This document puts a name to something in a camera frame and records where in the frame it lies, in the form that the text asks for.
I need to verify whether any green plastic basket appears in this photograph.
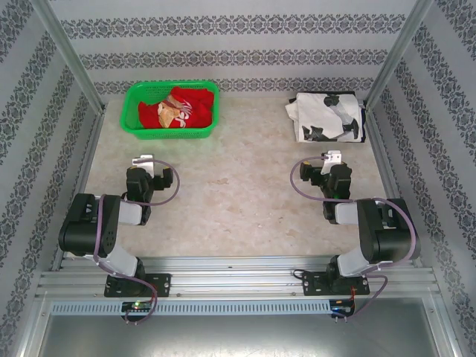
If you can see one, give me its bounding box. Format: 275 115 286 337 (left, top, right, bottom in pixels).
119 80 222 141

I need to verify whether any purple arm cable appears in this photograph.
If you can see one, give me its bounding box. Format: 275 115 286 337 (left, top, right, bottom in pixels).
92 158 182 327
290 155 420 325

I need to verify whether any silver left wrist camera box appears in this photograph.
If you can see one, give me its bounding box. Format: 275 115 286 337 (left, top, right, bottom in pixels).
131 153 155 176

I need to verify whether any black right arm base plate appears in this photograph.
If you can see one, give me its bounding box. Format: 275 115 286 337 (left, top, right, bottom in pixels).
302 272 371 298

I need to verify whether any white t-shirt with black print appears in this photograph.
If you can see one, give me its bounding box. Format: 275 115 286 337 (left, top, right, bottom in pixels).
284 91 364 144

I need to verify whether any aluminium mounting rail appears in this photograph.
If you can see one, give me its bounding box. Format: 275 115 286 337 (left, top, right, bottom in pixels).
36 255 437 299

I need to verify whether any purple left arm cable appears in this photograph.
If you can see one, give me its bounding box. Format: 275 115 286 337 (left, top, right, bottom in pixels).
92 158 182 327

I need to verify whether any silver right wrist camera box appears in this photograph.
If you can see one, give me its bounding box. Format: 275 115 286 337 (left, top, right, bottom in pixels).
321 149 343 175

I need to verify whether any slotted grey cable duct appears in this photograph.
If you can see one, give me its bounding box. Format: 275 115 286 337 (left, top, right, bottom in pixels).
49 299 332 316

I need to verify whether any aluminium frame post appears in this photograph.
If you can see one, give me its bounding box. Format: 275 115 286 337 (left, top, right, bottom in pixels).
364 0 437 109
30 0 106 114

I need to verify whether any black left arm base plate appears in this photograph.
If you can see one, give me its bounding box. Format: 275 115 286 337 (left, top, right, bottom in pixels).
103 272 173 299

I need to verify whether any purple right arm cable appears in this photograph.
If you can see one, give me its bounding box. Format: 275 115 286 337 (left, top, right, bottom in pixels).
290 155 420 325

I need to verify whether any red t-shirt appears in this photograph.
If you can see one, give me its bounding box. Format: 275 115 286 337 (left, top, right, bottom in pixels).
137 86 216 130

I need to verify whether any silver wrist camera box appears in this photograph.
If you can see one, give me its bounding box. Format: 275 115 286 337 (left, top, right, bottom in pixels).
131 153 155 176
321 149 343 175

